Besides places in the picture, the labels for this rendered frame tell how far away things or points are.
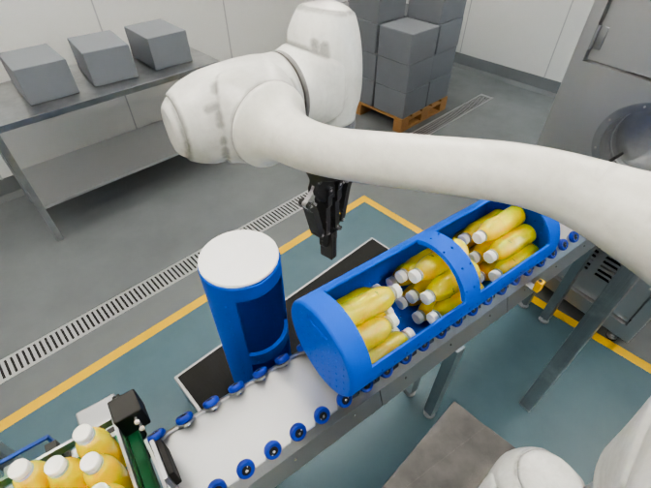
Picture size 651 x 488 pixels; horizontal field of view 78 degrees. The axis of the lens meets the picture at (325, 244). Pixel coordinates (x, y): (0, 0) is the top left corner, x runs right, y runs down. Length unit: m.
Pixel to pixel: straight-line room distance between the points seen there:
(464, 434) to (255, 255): 0.83
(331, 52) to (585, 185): 0.33
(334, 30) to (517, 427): 2.11
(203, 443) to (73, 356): 1.65
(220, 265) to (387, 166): 1.06
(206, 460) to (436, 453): 0.57
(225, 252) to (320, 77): 0.98
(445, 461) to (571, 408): 1.52
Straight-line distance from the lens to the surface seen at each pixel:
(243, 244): 1.46
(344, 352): 0.97
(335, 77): 0.56
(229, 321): 1.49
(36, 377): 2.78
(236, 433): 1.20
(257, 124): 0.46
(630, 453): 0.32
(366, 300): 1.07
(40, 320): 3.03
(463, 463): 1.11
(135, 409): 1.23
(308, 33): 0.56
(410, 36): 4.00
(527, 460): 0.84
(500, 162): 0.42
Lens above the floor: 2.03
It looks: 44 degrees down
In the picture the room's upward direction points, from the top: straight up
